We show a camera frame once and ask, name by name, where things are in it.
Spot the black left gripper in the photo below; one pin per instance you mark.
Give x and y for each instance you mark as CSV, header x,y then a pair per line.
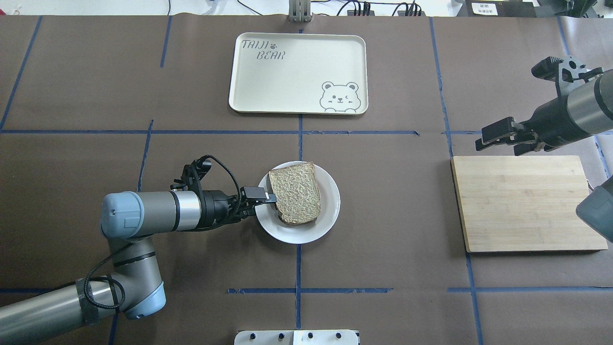
x,y
214,208

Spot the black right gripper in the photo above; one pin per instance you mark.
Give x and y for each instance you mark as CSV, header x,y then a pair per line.
x,y
552,122

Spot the white round plate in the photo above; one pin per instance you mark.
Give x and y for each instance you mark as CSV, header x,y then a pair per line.
x,y
330,204

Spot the brown top bread slice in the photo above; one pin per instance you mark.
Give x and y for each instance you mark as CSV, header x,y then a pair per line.
x,y
297,193

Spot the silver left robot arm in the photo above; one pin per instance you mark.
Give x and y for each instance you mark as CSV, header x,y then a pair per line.
x,y
128,281

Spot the wooden cutting board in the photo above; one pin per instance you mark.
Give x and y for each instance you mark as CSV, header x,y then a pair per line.
x,y
527,203

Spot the cream bear tray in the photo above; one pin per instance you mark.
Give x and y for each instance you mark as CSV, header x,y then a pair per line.
x,y
285,73

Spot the black power box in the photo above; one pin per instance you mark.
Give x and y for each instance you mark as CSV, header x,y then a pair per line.
x,y
497,8

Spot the orange black connector block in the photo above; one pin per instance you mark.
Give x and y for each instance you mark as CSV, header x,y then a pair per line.
x,y
359,9

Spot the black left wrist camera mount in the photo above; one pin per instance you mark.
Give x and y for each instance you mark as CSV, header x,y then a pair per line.
x,y
191,177

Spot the aluminium frame post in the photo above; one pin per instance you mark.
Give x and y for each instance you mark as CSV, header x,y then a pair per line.
x,y
300,11

